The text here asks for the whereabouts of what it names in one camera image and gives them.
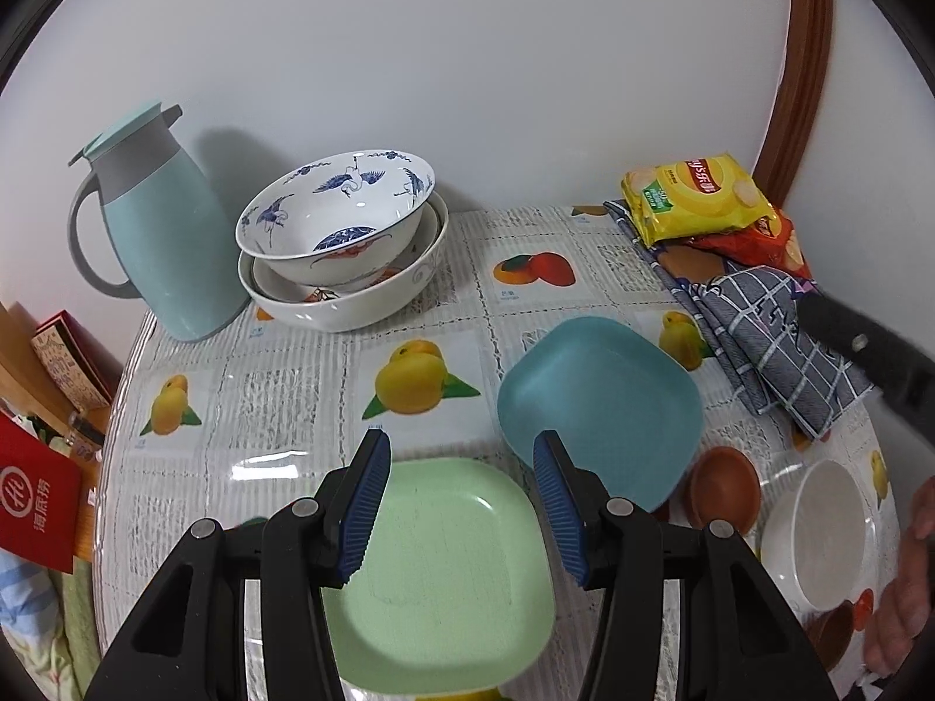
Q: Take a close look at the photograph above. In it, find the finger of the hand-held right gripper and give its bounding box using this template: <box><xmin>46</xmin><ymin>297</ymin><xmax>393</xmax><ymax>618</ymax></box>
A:
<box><xmin>796</xmin><ymin>292</ymin><xmax>935</xmax><ymax>452</ymax></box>

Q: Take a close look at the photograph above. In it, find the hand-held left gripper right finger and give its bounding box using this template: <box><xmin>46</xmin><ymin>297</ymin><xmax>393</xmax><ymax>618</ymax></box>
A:
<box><xmin>533</xmin><ymin>429</ymin><xmax>837</xmax><ymax>701</ymax></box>

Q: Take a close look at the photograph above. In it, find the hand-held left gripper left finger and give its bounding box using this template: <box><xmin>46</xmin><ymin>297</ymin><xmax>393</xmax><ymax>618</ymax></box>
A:
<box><xmin>84</xmin><ymin>429</ymin><xmax>392</xmax><ymax>701</ymax></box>

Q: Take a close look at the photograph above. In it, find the light green square plate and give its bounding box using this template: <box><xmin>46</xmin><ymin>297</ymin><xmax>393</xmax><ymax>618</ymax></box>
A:
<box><xmin>321</xmin><ymin>457</ymin><xmax>556</xmax><ymax>691</ymax></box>

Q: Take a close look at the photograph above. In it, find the light blue square plate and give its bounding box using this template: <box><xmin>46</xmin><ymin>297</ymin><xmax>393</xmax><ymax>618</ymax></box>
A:
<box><xmin>497</xmin><ymin>316</ymin><xmax>704</xmax><ymax>512</ymax></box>

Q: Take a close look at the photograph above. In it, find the small brown clay bowl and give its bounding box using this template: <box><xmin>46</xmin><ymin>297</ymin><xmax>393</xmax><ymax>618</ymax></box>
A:
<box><xmin>690</xmin><ymin>447</ymin><xmax>762</xmax><ymax>534</ymax></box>
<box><xmin>805</xmin><ymin>599</ymin><xmax>875</xmax><ymax>674</ymax></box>

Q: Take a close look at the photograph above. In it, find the plain white bowl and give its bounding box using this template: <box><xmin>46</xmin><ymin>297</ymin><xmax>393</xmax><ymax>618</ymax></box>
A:
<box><xmin>760</xmin><ymin>459</ymin><xmax>875</xmax><ymax>613</ymax></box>

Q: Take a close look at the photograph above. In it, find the person's right hand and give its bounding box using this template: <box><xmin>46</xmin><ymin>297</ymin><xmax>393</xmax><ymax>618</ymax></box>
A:
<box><xmin>864</xmin><ymin>474</ymin><xmax>935</xmax><ymax>678</ymax></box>

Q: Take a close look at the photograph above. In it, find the blue checked cloth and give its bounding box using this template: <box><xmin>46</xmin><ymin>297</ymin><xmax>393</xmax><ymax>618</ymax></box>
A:
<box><xmin>605</xmin><ymin>200</ymin><xmax>876</xmax><ymax>441</ymax></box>

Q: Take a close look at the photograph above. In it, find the fruit print tablecloth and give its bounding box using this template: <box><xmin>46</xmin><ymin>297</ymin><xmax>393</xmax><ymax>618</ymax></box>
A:
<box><xmin>73</xmin><ymin>204</ymin><xmax>903</xmax><ymax>701</ymax></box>

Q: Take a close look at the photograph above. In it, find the red chips bag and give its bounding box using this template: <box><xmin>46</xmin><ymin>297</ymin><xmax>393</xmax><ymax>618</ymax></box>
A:
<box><xmin>694</xmin><ymin>208</ymin><xmax>813</xmax><ymax>280</ymax></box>

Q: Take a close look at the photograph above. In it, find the large white patterned bowl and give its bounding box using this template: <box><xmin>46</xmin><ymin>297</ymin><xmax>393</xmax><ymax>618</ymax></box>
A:
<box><xmin>238</xmin><ymin>193</ymin><xmax>450</xmax><ymax>332</ymax></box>

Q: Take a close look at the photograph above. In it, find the yellow chips bag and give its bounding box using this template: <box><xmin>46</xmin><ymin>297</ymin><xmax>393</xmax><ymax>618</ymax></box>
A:
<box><xmin>622</xmin><ymin>153</ymin><xmax>777</xmax><ymax>248</ymax></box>

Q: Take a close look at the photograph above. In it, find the white dish with orange print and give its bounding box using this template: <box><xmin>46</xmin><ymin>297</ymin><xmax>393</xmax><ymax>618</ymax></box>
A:
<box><xmin>250</xmin><ymin>197</ymin><xmax>444</xmax><ymax>306</ymax></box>

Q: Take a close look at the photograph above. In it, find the blue crane pattern bowl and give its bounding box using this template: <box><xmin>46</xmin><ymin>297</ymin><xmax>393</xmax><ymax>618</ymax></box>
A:
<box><xmin>235</xmin><ymin>150</ymin><xmax>437</xmax><ymax>286</ymax></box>

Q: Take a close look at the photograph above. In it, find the red paper bag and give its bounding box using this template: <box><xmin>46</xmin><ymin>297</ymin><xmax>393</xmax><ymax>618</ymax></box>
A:
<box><xmin>0</xmin><ymin>409</ymin><xmax>83</xmax><ymax>575</ymax></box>

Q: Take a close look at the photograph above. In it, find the light blue thermos jug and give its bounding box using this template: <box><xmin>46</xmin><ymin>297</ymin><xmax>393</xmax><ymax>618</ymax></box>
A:
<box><xmin>69</xmin><ymin>102</ymin><xmax>253</xmax><ymax>343</ymax></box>

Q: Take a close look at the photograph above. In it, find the red patterned box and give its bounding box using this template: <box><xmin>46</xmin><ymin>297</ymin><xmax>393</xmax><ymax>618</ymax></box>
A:
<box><xmin>30</xmin><ymin>313</ymin><xmax>112</xmax><ymax>411</ymax></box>

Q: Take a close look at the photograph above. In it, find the light floral bedding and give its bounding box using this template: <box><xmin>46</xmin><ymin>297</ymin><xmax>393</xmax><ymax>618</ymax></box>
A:
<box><xmin>0</xmin><ymin>547</ymin><xmax>103</xmax><ymax>701</ymax></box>

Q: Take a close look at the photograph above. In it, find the brown wooden door frame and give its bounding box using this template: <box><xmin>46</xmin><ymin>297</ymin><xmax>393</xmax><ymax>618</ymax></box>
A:
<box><xmin>752</xmin><ymin>0</ymin><xmax>835</xmax><ymax>206</ymax></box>

